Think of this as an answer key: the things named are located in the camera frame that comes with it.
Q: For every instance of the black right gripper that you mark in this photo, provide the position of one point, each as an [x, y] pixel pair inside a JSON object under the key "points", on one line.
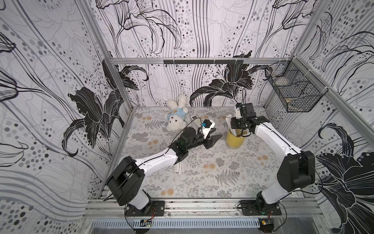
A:
{"points": [[239, 124]]}

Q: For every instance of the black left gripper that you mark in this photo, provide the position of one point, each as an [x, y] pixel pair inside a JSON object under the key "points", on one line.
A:
{"points": [[209, 142]]}

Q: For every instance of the yellow plastic cup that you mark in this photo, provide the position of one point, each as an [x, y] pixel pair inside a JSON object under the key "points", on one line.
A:
{"points": [[234, 142]]}

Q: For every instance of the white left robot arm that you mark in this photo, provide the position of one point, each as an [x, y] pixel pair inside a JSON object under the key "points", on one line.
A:
{"points": [[126, 180]]}

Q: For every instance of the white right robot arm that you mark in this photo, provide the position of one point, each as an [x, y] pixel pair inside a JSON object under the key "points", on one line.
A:
{"points": [[297, 169]]}

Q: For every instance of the white remote control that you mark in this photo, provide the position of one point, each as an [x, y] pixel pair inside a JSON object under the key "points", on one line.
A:
{"points": [[188, 120]]}

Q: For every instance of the white teddy bear blue shirt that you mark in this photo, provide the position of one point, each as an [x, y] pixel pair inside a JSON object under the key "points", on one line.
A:
{"points": [[178, 111]]}

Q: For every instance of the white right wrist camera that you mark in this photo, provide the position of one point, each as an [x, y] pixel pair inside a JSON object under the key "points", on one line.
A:
{"points": [[238, 110]]}

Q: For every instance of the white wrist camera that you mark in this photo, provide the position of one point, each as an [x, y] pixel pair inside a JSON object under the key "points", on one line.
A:
{"points": [[238, 110], [207, 127]]}

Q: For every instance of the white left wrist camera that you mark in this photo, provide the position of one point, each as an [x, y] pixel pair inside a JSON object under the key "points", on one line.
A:
{"points": [[207, 127]]}

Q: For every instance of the black wire basket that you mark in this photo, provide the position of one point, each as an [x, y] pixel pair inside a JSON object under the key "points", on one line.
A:
{"points": [[294, 87]]}

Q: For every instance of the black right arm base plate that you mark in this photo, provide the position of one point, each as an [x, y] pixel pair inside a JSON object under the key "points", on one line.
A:
{"points": [[254, 207]]}

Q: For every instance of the grey slotted cable duct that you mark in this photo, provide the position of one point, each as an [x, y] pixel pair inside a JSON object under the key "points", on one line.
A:
{"points": [[189, 223]]}

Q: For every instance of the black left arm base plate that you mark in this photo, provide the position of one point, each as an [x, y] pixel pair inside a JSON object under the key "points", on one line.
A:
{"points": [[154, 208]]}

